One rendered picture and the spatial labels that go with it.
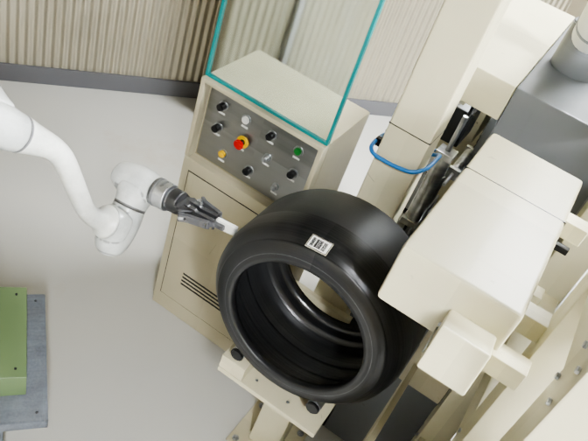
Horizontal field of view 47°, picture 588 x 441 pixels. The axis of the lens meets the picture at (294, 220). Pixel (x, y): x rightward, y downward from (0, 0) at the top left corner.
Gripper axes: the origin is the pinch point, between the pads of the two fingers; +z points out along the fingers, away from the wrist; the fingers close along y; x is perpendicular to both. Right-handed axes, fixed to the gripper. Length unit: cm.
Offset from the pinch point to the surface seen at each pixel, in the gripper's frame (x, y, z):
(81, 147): 102, 119, -176
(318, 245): -18.1, -11.1, 33.2
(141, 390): 120, 15, -40
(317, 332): 36.0, 14.4, 30.4
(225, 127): 10, 63, -43
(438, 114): -45, 28, 43
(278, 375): 30.8, -12.9, 31.4
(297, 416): 50, -7, 38
